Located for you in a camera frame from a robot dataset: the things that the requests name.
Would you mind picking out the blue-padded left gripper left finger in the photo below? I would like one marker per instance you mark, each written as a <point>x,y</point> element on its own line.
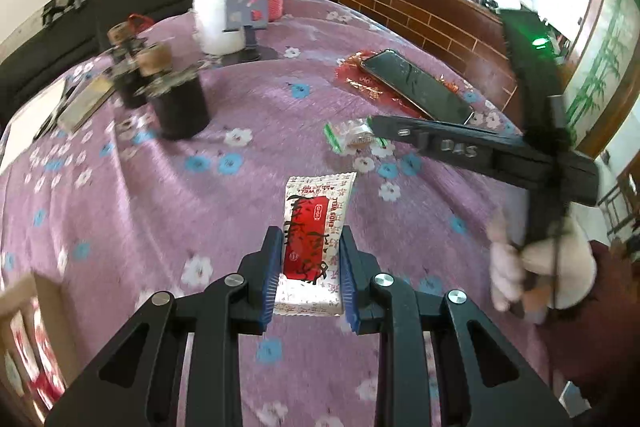
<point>178,354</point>

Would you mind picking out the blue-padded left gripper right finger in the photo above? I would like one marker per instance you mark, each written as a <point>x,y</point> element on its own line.
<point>445,343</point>

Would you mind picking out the white red wafer packet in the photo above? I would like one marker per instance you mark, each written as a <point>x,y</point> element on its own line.
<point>315,209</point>

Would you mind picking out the right hand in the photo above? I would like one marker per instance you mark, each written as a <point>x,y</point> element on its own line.
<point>558,274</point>

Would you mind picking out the cardboard box tray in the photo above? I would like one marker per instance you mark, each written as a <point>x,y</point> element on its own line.
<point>38,354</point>

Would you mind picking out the black smartphone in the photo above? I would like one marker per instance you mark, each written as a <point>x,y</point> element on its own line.
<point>423,91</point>

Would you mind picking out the green white candy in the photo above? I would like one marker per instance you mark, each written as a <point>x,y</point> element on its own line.
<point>346,137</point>

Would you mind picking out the red foil packet under phone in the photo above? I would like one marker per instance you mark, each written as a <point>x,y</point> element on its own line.
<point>350,75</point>

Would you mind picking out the wooden cabinet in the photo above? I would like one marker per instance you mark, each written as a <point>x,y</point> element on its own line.
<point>464,36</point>

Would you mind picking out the white paper sheet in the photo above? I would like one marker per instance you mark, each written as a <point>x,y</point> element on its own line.
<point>25,123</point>

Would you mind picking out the black jar with cork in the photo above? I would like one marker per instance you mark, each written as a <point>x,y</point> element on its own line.
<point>176,96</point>
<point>128,81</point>

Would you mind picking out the grey notebook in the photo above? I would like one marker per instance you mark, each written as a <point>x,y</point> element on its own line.
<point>85,104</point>

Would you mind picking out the grey phone stand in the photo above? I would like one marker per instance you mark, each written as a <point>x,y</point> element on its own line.
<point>248,16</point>

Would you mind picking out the white cylindrical container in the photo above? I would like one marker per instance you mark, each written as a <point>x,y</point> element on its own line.
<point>211,28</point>

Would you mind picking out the black sofa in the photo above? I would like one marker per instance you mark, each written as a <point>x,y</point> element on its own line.
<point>76,35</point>

